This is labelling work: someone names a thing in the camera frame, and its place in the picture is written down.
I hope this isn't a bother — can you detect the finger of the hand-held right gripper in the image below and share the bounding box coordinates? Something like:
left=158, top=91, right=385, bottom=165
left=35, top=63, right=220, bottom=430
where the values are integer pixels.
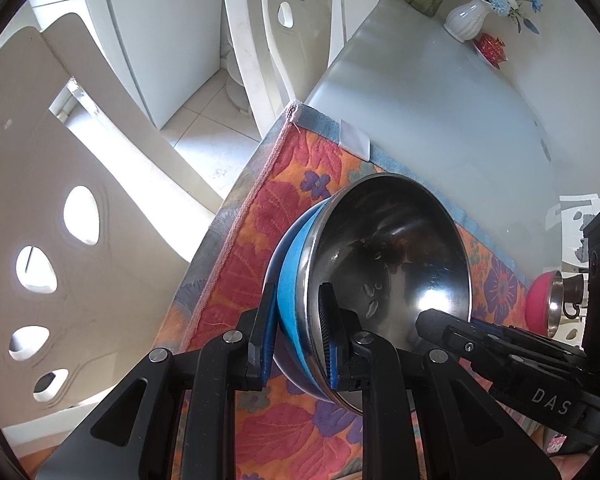
left=472, top=322, right=589, bottom=361
left=415, top=308, right=587, bottom=387

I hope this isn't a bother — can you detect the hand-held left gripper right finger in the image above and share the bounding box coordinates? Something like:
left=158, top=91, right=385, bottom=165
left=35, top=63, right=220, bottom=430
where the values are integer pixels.
left=317, top=282, right=546, bottom=480

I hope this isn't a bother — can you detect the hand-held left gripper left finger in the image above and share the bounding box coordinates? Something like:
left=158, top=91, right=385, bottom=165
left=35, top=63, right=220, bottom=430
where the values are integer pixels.
left=35, top=282, right=281, bottom=480

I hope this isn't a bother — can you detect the pink steel bowl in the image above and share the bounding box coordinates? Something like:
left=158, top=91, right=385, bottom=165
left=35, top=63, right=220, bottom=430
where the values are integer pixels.
left=525, top=270, right=566, bottom=337

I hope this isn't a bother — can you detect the blue steel bowl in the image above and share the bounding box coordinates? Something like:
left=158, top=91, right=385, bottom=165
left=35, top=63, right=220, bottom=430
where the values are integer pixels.
left=275, top=172, right=473, bottom=415
left=264, top=210, right=326, bottom=321

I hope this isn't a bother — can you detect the dark brown mug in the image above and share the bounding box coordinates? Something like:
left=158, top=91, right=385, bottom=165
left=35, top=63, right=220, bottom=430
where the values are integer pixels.
left=560, top=272, right=588, bottom=320

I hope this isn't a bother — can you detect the orange floral table cloth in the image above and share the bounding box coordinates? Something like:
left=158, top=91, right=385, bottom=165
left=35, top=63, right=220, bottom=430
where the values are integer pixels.
left=167, top=101, right=588, bottom=480

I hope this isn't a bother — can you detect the white chair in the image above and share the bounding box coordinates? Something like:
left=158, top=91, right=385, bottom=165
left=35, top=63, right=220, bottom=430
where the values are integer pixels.
left=219, top=0, right=348, bottom=133
left=545, top=194, right=600, bottom=281
left=0, top=12, right=226, bottom=461

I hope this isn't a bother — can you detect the white tape strip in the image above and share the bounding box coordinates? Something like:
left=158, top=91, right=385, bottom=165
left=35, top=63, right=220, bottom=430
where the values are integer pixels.
left=340, top=120, right=372, bottom=157

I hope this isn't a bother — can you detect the red lidded cup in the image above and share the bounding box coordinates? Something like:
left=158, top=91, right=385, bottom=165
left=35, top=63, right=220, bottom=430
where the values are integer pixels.
left=472, top=31, right=506, bottom=68

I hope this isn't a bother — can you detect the white ribbed vase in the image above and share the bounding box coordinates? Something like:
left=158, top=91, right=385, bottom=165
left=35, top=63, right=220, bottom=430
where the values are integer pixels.
left=444, top=0, right=493, bottom=43

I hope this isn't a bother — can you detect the white refrigerator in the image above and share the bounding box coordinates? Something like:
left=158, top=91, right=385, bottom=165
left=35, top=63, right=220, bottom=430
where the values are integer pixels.
left=75, top=0, right=231, bottom=128

